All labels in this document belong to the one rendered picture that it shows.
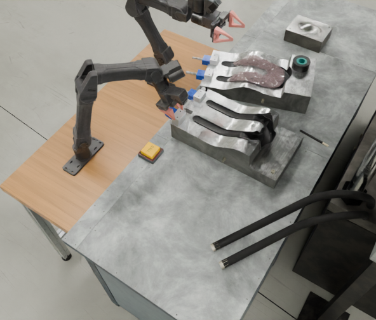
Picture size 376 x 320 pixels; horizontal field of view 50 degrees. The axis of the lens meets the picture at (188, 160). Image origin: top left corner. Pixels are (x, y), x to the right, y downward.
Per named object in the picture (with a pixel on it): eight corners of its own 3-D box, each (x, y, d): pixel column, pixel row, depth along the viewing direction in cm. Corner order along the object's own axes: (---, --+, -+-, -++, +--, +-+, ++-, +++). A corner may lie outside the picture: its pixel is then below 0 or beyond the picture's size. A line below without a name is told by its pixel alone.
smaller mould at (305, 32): (283, 40, 213) (285, 28, 208) (295, 25, 220) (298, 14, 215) (318, 53, 207) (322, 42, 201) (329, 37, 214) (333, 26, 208)
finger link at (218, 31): (240, 25, 153) (218, 16, 155) (230, 35, 149) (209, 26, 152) (238, 39, 158) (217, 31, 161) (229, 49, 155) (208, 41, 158)
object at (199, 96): (175, 96, 183) (174, 87, 178) (181, 89, 185) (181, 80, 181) (199, 107, 178) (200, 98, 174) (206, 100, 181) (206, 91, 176)
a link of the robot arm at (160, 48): (176, 57, 191) (142, -7, 174) (168, 65, 188) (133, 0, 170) (167, 58, 196) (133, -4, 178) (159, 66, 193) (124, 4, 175)
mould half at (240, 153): (171, 136, 177) (169, 116, 166) (202, 100, 189) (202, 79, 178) (274, 188, 161) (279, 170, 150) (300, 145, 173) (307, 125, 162)
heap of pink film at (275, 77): (225, 84, 187) (227, 71, 181) (234, 59, 197) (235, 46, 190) (281, 94, 182) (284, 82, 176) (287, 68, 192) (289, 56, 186)
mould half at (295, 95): (199, 93, 192) (199, 76, 183) (213, 58, 206) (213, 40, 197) (305, 113, 183) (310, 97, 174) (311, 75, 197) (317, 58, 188)
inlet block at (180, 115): (154, 110, 172) (153, 103, 167) (161, 103, 173) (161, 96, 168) (178, 127, 168) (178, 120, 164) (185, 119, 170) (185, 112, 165)
